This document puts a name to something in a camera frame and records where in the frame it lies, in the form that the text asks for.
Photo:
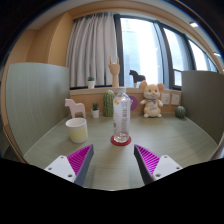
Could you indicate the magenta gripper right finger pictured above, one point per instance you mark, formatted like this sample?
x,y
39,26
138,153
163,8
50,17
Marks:
x,y
153,167

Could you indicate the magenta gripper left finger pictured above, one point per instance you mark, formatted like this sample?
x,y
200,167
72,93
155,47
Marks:
x,y
73,168

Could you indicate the clear plastic water bottle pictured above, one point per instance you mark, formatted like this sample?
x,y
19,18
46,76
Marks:
x,y
121,115

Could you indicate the white and yellow cup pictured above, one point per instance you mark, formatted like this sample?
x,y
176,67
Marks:
x,y
77,130

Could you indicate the red round coaster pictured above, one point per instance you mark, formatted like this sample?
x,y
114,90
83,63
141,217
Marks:
x,y
114,142

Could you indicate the pink toy horse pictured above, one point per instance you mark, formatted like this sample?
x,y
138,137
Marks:
x,y
75,107

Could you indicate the small potted plant on table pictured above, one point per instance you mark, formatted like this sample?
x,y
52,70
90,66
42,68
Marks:
x,y
95,110

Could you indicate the round green ceramic cactus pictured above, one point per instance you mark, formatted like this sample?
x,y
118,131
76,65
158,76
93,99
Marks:
x,y
180,112

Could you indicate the beige plush mouse toy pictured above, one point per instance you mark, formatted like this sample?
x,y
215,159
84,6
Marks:
x,y
151,102

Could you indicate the purple round number sign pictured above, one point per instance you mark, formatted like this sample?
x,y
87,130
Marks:
x,y
134,104

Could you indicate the tall green ceramic cactus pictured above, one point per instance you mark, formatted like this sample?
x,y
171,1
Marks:
x,y
108,103

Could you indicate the green left partition panel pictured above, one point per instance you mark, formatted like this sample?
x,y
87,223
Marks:
x,y
35,100

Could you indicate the green partition panel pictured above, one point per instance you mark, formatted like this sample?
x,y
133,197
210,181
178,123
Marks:
x,y
203,98
35,100

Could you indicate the small potted plant on sill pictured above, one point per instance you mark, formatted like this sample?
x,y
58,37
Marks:
x,y
91,82

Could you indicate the green right partition panel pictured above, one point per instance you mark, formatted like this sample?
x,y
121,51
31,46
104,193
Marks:
x,y
203,98

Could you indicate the black toy horse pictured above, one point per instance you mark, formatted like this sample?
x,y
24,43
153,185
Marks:
x,y
136,77

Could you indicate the wooden hand sculpture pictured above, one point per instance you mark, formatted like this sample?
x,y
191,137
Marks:
x,y
114,70

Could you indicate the grey window curtain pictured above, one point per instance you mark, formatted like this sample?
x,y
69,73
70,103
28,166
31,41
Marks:
x,y
92,44

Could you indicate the white wall socket left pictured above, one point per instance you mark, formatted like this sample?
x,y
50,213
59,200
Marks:
x,y
165,98

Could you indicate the white wall socket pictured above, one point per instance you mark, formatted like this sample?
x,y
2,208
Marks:
x,y
175,99
165,98

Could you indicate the white wall socket right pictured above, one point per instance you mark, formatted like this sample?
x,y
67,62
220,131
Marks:
x,y
175,99

